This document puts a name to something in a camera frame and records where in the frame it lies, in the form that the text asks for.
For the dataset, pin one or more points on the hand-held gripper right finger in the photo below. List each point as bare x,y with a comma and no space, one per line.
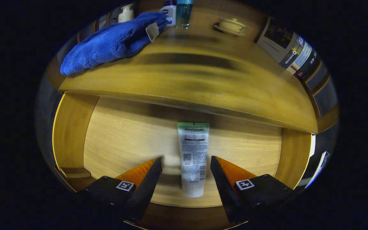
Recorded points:
225,191

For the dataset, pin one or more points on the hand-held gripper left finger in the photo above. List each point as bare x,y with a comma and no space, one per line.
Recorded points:
145,191

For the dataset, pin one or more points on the white cosmetic tube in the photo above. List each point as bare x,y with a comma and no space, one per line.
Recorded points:
193,150

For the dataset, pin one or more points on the beige lidded tea cup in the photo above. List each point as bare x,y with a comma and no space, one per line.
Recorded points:
232,25

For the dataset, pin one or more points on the teal bottle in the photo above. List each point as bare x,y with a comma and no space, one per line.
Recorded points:
184,16

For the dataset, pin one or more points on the black spine book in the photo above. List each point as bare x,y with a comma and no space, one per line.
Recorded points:
310,67

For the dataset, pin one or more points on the light spine book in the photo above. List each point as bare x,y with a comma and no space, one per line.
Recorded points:
303,56

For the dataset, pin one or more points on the blue towel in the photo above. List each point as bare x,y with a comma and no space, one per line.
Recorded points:
107,44

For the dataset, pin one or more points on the white pump bottle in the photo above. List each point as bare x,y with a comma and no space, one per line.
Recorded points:
126,15

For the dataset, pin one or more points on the white and blue lotion bottle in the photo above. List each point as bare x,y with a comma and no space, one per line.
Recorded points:
168,11

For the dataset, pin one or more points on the wooden cabinet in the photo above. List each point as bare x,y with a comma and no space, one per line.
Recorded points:
329,121

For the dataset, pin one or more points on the wooden countertop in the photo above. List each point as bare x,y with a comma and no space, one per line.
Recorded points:
203,83

